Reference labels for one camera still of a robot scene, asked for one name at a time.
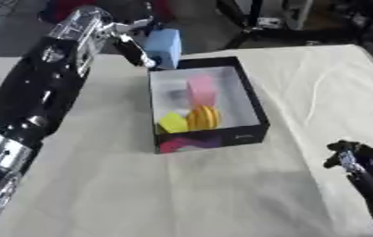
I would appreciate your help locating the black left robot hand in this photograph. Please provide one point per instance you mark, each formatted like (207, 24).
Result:
(132, 51)

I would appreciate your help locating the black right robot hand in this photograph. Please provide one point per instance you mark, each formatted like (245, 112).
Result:
(370, 179)

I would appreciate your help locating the light blue rectangular block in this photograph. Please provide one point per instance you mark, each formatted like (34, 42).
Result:
(165, 46)

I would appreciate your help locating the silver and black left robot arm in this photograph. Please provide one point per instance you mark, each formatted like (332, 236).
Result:
(38, 92)

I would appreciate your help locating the black box with white inside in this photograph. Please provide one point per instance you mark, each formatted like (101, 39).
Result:
(248, 135)

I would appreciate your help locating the pink rectangular block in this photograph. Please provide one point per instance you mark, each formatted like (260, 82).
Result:
(201, 92)

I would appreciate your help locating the yellow-green cube block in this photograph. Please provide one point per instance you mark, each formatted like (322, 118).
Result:
(173, 123)

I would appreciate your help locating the yellow ridged round toy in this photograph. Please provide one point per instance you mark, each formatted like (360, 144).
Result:
(204, 118)

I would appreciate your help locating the black tripod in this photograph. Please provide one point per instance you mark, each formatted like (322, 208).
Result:
(254, 27)

